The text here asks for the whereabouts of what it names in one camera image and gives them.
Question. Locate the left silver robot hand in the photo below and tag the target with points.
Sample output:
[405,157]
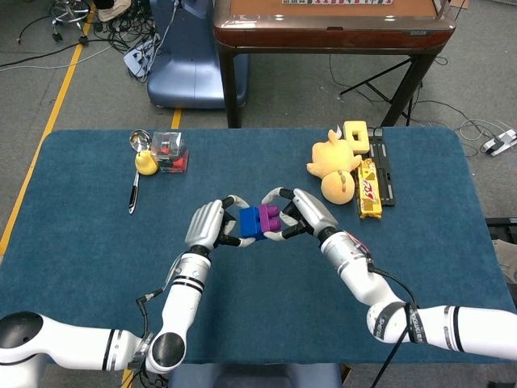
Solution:
[206,222]

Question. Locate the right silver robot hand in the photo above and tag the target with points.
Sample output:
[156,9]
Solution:
[315,214]

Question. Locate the blue building block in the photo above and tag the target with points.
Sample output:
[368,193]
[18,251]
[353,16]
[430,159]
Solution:
[250,224]

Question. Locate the purple building block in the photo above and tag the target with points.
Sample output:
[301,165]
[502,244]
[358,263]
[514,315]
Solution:
[268,216]

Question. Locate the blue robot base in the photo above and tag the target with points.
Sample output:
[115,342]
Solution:
[186,68]

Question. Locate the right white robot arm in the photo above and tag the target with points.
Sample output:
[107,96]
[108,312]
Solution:
[363,275]

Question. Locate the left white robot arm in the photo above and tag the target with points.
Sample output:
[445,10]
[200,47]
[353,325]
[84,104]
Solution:
[173,307]

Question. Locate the yellow sponge block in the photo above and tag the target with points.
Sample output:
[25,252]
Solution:
[355,137]

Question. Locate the yellow plush toy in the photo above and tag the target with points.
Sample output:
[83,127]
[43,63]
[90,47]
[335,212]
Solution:
[335,165]

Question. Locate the gold yellow snack package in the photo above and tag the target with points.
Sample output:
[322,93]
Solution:
[369,190]

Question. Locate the clear plastic box red items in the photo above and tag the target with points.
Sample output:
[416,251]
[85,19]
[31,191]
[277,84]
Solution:
[169,151]

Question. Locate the blue felt table cover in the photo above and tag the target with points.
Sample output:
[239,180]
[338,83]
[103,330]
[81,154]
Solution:
[262,283]

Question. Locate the black flat keyboard tray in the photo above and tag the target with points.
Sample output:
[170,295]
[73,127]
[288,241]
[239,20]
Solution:
[385,169]

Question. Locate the yellow toy pear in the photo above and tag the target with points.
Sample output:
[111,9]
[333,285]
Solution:
[145,163]

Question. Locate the blue grey robot torso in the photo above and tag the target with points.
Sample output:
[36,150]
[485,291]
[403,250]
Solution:
[254,376]

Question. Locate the white power strip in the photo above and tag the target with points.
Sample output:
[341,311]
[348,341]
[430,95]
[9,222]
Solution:
[139,58]

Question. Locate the brown mahjong table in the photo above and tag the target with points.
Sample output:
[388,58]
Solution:
[331,28]

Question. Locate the row of face-up mahjong tiles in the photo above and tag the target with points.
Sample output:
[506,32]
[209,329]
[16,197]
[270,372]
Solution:
[335,2]

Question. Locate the seated person in black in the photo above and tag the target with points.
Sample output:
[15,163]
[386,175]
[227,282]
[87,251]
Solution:
[113,10]

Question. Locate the black round stool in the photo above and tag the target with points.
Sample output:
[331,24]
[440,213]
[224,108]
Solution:
[68,18]

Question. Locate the white foot pedal switch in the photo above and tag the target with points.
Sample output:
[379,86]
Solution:
[498,141]

